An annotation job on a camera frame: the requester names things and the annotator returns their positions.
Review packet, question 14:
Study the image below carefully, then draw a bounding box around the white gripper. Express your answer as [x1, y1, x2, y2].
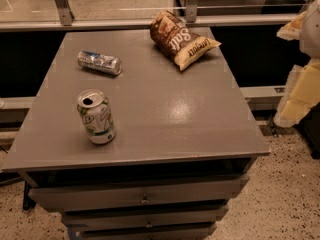
[274, 0, 320, 127]

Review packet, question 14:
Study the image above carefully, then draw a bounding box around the silver blue redbull can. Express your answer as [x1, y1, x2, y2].
[77, 50, 122, 75]

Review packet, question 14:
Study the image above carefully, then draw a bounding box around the green white soda can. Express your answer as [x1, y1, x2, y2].
[77, 89, 116, 144]

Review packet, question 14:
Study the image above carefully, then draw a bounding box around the brown chip bag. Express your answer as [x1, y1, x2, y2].
[150, 11, 221, 71]

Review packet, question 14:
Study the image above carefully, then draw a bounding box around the grey drawer cabinet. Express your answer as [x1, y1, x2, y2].
[1, 26, 271, 240]

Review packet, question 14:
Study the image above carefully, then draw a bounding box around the bottom grey drawer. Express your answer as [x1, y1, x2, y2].
[68, 223, 216, 240]

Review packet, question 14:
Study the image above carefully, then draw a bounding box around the grey drawer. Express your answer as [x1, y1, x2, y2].
[29, 174, 249, 212]
[68, 223, 216, 240]
[62, 205, 229, 231]

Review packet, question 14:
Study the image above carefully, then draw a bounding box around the middle grey drawer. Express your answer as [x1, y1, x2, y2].
[62, 205, 229, 231]

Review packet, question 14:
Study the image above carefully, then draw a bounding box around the top grey drawer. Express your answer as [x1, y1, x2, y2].
[29, 174, 249, 212]

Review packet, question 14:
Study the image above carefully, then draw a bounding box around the metal railing frame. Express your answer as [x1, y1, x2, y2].
[0, 0, 320, 33]

